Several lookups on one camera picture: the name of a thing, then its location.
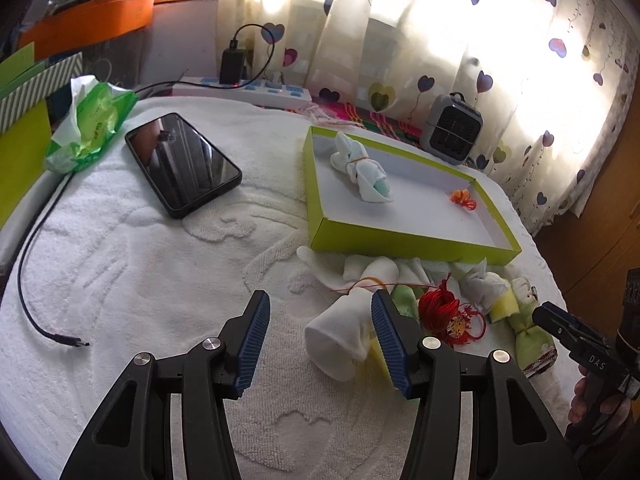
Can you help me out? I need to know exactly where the green towel roll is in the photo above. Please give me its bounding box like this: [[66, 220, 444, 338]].
[[509, 277, 558, 376]]

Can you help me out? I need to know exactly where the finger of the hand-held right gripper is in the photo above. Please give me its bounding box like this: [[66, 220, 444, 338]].
[[531, 301, 609, 357]]

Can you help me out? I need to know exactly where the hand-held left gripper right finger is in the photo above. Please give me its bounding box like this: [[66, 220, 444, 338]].
[[371, 289, 583, 480]]

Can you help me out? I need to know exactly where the heart print curtain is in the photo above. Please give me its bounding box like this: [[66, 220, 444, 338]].
[[217, 0, 640, 233]]

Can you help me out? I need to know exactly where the small grey fan heater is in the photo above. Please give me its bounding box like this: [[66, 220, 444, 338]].
[[419, 92, 485, 166]]

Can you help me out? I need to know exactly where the pink plastic packet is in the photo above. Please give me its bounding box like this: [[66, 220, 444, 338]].
[[292, 102, 351, 128]]

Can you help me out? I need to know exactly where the white power strip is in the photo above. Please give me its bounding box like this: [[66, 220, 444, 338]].
[[172, 76, 313, 107]]

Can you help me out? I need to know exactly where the black charging cable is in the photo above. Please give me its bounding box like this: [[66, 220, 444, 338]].
[[17, 24, 277, 348]]

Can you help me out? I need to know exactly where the light green cloth bundle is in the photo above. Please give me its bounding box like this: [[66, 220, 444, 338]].
[[390, 285, 422, 320]]

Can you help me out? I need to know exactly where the black smartphone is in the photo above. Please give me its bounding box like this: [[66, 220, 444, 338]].
[[124, 113, 243, 220]]

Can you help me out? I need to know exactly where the yellow-green cardboard box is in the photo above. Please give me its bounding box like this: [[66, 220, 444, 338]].
[[301, 126, 522, 266]]

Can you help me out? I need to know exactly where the white embossed towel cover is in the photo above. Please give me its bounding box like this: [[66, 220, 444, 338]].
[[0, 95, 568, 480]]

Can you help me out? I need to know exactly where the red string tassel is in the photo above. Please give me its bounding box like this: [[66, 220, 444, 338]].
[[417, 274, 487, 348]]

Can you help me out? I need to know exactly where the striped green gift box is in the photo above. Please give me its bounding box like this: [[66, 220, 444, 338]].
[[0, 42, 83, 231]]

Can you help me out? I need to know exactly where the orange shelf tray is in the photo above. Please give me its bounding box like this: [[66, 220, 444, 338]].
[[20, 0, 156, 59]]

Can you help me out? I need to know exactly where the small orange hair tie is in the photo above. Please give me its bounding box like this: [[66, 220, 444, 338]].
[[448, 189, 478, 211]]

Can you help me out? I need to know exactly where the person's right hand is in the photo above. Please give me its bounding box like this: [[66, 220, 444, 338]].
[[566, 375, 633, 441]]

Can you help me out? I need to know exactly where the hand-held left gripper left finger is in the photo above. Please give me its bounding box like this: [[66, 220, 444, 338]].
[[60, 289, 271, 480]]

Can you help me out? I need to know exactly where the black charger plug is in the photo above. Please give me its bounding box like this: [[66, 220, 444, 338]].
[[221, 40, 247, 86]]

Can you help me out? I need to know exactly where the white sock bundle blue print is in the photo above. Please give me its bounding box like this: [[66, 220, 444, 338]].
[[330, 132, 394, 204]]

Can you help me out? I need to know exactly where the green tissue pack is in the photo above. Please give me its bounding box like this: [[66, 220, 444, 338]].
[[44, 75, 137, 176]]

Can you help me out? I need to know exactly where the yellow sponge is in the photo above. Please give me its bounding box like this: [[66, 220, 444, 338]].
[[489, 290, 517, 324], [369, 337, 392, 377]]

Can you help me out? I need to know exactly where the white sock roll rubber band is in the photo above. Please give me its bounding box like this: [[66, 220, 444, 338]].
[[304, 276, 397, 378]]

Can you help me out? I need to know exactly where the grey white cloth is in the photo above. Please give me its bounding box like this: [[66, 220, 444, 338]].
[[452, 259, 511, 312]]

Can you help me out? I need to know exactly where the loose white sock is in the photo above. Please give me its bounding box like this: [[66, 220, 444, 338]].
[[296, 246, 401, 292], [397, 257, 433, 288]]

